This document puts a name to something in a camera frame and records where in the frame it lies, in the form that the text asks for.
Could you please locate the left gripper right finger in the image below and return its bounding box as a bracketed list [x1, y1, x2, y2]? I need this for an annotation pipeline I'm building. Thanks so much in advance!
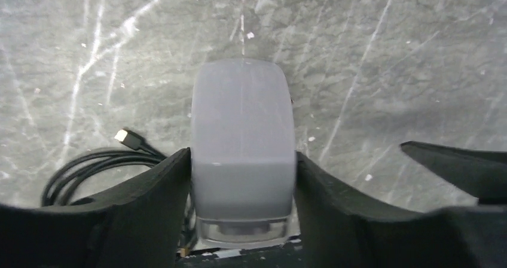
[295, 153, 506, 267]

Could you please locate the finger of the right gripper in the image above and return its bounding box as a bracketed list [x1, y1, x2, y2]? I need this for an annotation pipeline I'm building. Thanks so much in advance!
[400, 141, 506, 204]

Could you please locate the coiled black cable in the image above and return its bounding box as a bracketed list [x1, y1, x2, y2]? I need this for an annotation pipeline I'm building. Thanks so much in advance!
[41, 129, 197, 255]

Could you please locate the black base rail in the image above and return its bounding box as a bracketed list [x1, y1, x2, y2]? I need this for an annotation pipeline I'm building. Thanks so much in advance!
[175, 241, 306, 268]

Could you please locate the white metronome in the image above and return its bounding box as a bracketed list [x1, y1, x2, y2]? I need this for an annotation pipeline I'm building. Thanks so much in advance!
[190, 59, 297, 248]

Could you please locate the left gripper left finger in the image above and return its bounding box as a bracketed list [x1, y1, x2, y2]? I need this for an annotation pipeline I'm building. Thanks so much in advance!
[1, 148, 191, 267]

